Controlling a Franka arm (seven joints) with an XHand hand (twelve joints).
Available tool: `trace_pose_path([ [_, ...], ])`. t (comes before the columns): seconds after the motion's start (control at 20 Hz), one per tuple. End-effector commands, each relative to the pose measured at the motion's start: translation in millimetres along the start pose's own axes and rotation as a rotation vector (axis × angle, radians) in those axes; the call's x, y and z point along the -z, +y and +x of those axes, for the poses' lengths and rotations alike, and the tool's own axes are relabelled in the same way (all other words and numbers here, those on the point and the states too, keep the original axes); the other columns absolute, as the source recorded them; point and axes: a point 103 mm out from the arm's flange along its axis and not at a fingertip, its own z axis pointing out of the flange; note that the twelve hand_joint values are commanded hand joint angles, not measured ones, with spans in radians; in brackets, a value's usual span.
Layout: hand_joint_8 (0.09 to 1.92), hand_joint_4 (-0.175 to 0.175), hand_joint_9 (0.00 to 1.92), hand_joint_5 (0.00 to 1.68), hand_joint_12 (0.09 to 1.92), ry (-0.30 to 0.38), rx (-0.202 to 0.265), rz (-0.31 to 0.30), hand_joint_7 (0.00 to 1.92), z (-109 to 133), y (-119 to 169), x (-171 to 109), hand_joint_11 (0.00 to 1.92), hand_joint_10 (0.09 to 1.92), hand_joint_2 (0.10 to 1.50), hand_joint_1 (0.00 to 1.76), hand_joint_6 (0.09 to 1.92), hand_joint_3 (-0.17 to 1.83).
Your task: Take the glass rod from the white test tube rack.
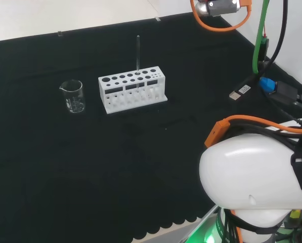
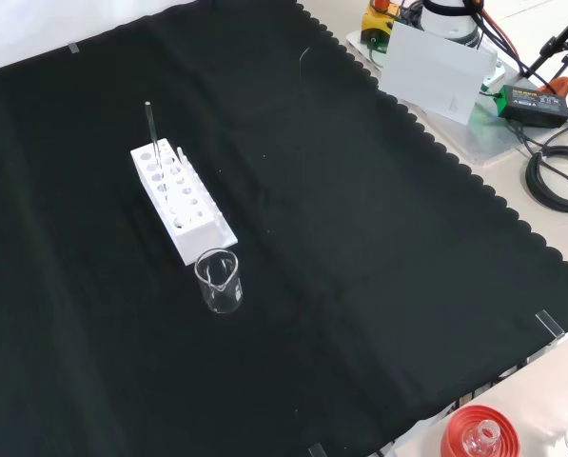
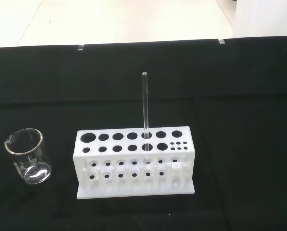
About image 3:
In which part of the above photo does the white test tube rack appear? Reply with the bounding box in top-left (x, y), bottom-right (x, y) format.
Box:
top-left (72, 125), bottom-right (196, 200)

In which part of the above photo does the black bench cloth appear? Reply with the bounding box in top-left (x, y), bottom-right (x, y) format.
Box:
top-left (0, 35), bottom-right (287, 231)

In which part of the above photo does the clear glass beaker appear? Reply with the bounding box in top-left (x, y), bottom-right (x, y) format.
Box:
top-left (3, 128), bottom-right (53, 185)

